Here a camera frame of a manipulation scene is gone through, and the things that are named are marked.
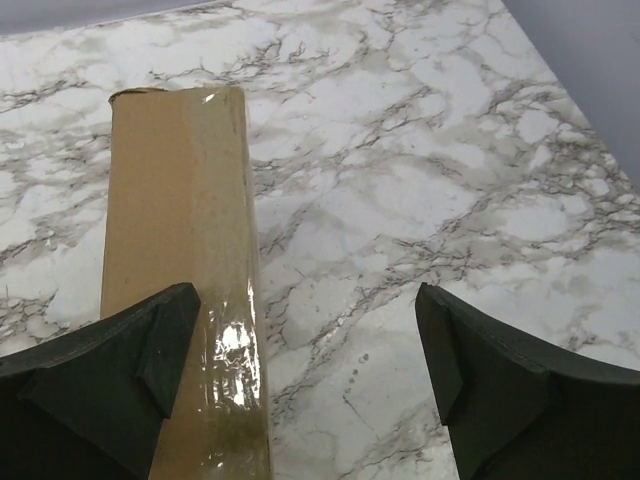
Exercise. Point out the brown cardboard express box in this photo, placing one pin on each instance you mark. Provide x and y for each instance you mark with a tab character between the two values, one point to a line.
181	209

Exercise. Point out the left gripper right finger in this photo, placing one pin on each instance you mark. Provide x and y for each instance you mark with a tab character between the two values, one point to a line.
518	407

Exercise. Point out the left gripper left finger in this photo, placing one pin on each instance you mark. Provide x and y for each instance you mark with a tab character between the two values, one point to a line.
91	403

